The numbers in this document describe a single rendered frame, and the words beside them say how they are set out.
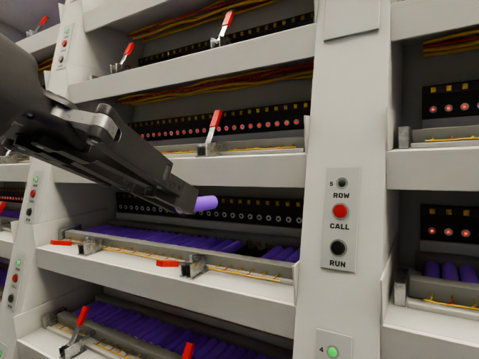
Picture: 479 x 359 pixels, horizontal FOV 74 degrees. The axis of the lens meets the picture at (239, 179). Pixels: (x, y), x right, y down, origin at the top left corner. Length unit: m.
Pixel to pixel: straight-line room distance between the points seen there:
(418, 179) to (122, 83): 0.57
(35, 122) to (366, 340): 0.37
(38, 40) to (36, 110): 0.90
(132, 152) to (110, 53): 0.75
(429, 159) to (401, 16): 0.19
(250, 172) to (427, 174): 0.22
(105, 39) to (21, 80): 0.76
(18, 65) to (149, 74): 0.45
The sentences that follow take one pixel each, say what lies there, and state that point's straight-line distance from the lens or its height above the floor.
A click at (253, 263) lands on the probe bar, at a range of 0.49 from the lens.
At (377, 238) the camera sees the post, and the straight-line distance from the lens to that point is 0.39.
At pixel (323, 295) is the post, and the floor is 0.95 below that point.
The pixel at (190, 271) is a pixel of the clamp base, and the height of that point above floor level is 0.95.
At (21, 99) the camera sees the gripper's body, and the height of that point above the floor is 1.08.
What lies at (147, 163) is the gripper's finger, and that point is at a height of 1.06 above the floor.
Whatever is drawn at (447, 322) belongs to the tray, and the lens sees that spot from 0.43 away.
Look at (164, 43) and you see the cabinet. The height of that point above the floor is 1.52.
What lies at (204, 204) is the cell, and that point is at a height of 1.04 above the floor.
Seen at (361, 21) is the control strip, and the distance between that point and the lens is 0.48.
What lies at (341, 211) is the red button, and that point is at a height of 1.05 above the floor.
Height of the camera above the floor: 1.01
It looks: 9 degrees up
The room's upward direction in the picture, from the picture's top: 6 degrees clockwise
